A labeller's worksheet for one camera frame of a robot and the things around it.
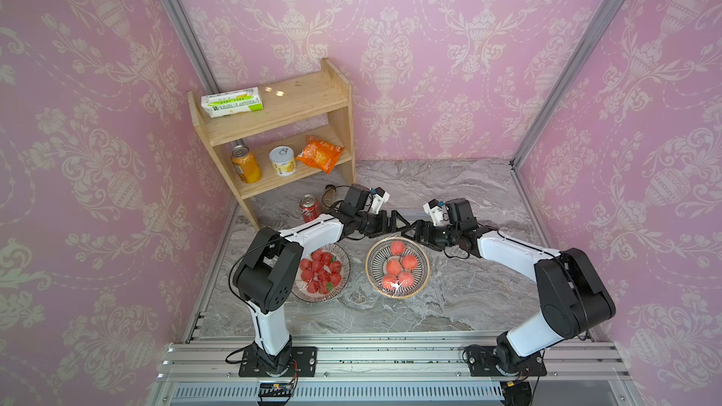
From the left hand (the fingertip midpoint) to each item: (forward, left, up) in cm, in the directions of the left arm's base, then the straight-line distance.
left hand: (401, 230), depth 86 cm
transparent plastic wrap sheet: (-9, +1, -9) cm, 12 cm away
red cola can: (+10, +30, -2) cm, 32 cm away
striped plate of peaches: (-9, +1, -9) cm, 12 cm away
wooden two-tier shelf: (+43, +36, +4) cm, 56 cm away
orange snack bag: (+19, +25, +14) cm, 34 cm away
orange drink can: (+10, +45, +18) cm, 50 cm away
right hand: (-1, -3, -3) cm, 4 cm away
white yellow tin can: (+15, +36, +14) cm, 42 cm away
